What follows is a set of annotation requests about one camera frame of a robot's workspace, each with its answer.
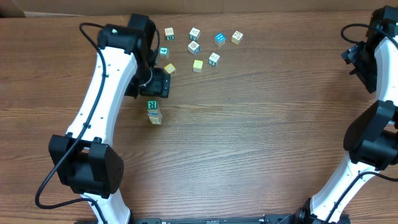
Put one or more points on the cardboard backdrop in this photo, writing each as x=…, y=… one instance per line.
x=22, y=8

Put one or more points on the green R block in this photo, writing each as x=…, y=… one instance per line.
x=152, y=106

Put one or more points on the wooden block yellow side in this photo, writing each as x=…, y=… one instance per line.
x=237, y=37

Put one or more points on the wooden block green E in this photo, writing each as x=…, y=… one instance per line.
x=169, y=33

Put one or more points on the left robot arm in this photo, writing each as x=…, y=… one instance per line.
x=83, y=157

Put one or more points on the yellow top tilted block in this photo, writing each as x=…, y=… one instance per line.
x=170, y=69

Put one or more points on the plain wooden block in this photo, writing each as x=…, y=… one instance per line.
x=159, y=119

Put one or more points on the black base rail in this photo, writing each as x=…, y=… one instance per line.
x=268, y=219

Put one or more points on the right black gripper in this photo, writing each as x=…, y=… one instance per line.
x=353, y=55

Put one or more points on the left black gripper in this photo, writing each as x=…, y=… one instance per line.
x=159, y=83

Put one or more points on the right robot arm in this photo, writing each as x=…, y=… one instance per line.
x=369, y=147

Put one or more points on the wooden block blue D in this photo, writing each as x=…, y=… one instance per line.
x=193, y=47

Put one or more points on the blue H block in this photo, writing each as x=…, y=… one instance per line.
x=220, y=39

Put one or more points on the wooden block teal side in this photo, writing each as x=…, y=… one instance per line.
x=194, y=34

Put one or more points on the green 4 block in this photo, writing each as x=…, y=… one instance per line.
x=164, y=52

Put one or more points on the wooden block green side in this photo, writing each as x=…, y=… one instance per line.
x=214, y=59

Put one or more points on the blue X block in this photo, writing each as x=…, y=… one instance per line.
x=154, y=115

